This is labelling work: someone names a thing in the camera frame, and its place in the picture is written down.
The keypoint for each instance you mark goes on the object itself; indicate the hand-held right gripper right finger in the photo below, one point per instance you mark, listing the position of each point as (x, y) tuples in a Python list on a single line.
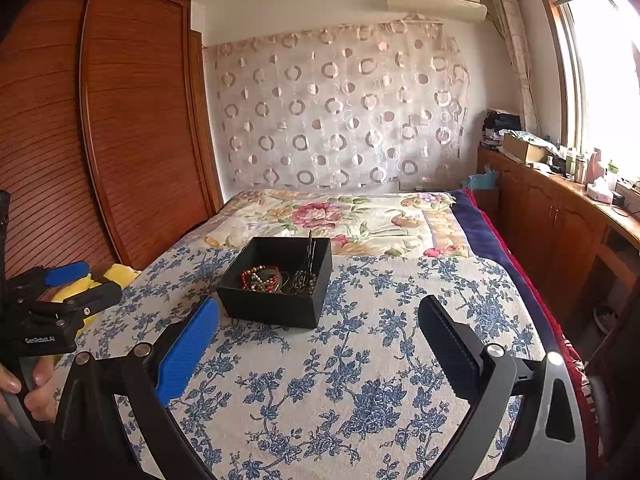
[(445, 350)]

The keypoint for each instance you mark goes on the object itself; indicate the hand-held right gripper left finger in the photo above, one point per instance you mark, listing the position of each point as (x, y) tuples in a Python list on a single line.
[(185, 355)]

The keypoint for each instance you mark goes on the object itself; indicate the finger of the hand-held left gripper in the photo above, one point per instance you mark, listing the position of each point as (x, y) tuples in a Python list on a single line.
[(95, 297), (67, 272)]

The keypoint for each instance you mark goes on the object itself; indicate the black cardboard box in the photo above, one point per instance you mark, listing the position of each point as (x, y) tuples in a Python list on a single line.
[(270, 310)]

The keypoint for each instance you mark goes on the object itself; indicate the pale green jade bangle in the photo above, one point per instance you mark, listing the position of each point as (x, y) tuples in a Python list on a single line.
[(280, 280)]

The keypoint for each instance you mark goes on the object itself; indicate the dark metal hairpin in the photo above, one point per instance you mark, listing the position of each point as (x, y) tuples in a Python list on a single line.
[(310, 252)]

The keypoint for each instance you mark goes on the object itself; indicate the person's left hand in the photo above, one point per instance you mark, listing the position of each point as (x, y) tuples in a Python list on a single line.
[(40, 400)]

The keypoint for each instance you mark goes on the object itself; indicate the yellow plush cushion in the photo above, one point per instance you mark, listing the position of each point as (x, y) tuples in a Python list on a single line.
[(120, 275)]

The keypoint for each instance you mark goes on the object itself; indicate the blue floral bedsheet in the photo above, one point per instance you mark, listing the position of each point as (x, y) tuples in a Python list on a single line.
[(350, 385)]

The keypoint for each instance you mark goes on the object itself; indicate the navy blue blanket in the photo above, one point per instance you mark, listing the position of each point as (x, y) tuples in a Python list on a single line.
[(490, 245)]

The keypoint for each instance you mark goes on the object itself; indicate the red blanket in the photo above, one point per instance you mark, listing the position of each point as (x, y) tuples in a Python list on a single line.
[(575, 370)]

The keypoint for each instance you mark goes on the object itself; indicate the wooden slatted wardrobe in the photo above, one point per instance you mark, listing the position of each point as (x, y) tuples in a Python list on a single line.
[(125, 135)]

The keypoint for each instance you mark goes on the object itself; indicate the wooden window cabinet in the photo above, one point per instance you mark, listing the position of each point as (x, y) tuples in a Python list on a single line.
[(545, 220)]

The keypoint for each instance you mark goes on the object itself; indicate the dark chair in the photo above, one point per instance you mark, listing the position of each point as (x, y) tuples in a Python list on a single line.
[(617, 400)]

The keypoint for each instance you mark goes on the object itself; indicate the pink floral blanket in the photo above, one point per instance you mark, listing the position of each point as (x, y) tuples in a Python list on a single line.
[(310, 215)]

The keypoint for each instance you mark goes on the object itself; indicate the brown cardboard box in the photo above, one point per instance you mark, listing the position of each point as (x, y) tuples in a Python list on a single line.
[(522, 149)]

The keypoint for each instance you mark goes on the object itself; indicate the white tissue box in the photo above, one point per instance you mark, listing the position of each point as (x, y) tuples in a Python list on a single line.
[(600, 194)]

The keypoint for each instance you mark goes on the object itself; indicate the group of small bottles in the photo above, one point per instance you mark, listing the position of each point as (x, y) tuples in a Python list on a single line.
[(572, 166)]

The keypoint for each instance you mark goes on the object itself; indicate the pile of dark bags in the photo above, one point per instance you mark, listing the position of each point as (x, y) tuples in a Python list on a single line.
[(500, 127)]

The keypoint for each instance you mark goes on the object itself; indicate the pink figurine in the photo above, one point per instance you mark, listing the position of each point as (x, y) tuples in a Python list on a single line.
[(595, 167)]

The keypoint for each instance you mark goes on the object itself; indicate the circle-patterned sheer curtain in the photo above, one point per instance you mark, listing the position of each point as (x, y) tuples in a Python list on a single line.
[(340, 110)]

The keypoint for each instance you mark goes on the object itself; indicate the patterned window curtain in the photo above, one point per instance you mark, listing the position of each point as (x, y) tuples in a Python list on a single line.
[(515, 50)]

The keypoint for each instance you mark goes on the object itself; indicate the wood-framed window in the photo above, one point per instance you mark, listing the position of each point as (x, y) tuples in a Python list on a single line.
[(600, 70)]

